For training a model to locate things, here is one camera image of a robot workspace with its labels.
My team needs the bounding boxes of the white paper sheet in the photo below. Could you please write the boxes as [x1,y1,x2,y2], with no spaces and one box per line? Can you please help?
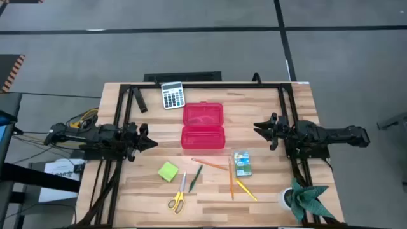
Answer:
[38,158,86,204]

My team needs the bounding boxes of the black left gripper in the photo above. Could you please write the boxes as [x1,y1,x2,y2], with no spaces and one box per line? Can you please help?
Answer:
[122,122,159,162]

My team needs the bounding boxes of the grey furniture leg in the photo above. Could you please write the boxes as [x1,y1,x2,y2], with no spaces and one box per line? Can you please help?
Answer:
[377,111,407,131]

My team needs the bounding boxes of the green artificial plant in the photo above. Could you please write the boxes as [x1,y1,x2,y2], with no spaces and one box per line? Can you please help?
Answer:
[287,177,335,224]

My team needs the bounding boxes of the short orange pencil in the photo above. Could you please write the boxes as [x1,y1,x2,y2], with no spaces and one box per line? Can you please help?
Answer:
[191,157,229,172]

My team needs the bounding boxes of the yellow pencil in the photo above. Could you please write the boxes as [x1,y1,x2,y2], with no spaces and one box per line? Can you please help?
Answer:
[235,179,259,202]

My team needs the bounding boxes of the black metal table frame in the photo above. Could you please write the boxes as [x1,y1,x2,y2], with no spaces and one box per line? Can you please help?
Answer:
[76,82,347,229]

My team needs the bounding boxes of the green sticky note pad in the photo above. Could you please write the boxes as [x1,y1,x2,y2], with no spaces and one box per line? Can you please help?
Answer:
[157,161,179,183]

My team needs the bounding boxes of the black flat bracket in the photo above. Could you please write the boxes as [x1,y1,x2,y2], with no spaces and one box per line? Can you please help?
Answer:
[132,86,148,114]

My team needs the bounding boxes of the long orange pencil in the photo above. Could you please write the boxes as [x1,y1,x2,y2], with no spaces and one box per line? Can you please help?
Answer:
[228,157,235,202]

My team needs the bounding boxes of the white plant pot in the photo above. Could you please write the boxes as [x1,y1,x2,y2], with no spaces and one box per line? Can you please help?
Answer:
[278,186,295,211]

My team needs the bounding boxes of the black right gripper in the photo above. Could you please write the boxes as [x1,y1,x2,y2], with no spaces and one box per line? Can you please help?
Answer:
[253,112,295,151]

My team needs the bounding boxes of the black mat with striped edge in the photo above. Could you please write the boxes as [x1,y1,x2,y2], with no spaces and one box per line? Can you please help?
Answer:
[0,53,25,94]

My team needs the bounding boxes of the pink plastic pencil case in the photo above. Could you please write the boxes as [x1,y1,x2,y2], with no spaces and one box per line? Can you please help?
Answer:
[180,101,226,150]

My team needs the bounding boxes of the grey desk calculator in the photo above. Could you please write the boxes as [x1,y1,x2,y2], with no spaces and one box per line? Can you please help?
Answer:
[160,81,186,110]

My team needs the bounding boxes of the black floor vent grille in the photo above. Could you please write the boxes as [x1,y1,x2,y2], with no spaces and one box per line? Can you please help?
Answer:
[143,71,223,83]

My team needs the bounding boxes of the green pen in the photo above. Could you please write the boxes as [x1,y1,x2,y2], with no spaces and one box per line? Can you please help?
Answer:
[188,164,204,193]

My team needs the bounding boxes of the yellow cable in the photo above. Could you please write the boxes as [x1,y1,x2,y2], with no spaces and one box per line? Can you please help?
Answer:
[69,108,99,128]

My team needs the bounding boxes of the yellow-handled scissors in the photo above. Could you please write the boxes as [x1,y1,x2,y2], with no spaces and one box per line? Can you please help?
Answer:
[167,171,188,215]

